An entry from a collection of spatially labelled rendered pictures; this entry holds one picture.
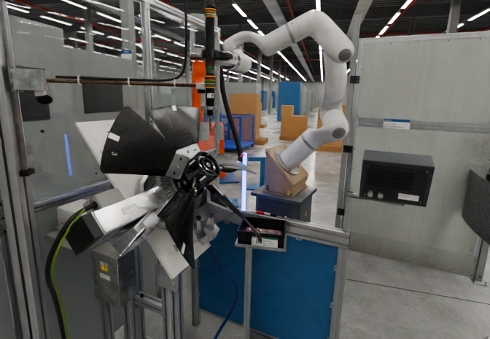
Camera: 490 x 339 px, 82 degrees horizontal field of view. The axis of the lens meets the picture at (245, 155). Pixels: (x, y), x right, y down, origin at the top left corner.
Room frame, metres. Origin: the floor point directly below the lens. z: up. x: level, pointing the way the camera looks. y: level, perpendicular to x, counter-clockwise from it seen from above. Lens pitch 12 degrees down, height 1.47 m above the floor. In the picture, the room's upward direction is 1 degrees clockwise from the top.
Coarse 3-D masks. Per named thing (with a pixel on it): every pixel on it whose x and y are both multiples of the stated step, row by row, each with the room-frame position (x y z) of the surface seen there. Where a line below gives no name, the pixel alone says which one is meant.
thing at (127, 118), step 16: (128, 112) 0.91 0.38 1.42; (112, 128) 0.86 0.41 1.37; (128, 128) 0.89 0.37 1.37; (144, 128) 0.93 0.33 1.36; (112, 144) 0.85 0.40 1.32; (128, 144) 0.88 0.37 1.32; (144, 144) 0.91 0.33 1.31; (160, 144) 0.95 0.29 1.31; (112, 160) 0.84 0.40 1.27; (128, 160) 0.87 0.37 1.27; (144, 160) 0.91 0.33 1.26; (160, 160) 0.95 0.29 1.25
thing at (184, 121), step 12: (156, 108) 1.22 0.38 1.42; (168, 108) 1.24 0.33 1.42; (180, 108) 1.26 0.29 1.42; (192, 108) 1.29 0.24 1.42; (156, 120) 1.18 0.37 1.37; (168, 120) 1.19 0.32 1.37; (180, 120) 1.20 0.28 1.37; (192, 120) 1.22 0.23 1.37; (168, 132) 1.15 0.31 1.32; (180, 132) 1.15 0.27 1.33; (192, 132) 1.16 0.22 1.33; (180, 144) 1.12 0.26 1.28
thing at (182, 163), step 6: (174, 156) 0.99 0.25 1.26; (180, 156) 1.00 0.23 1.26; (186, 156) 1.02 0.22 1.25; (174, 162) 0.99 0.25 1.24; (180, 162) 1.00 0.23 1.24; (186, 162) 1.02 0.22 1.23; (168, 168) 0.98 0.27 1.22; (174, 168) 0.99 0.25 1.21; (180, 168) 1.01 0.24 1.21; (168, 174) 0.98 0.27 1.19; (174, 174) 0.99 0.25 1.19; (180, 174) 1.01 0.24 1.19
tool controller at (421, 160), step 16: (368, 160) 1.16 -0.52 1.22; (384, 160) 1.14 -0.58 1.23; (400, 160) 1.13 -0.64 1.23; (416, 160) 1.12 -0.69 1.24; (432, 160) 1.11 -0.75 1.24; (368, 176) 1.17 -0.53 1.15; (384, 176) 1.14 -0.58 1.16; (400, 176) 1.12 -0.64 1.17; (416, 176) 1.09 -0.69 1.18; (432, 176) 1.07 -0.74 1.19; (368, 192) 1.17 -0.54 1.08; (384, 192) 1.16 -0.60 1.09; (400, 192) 1.13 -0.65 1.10; (416, 192) 1.10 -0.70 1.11
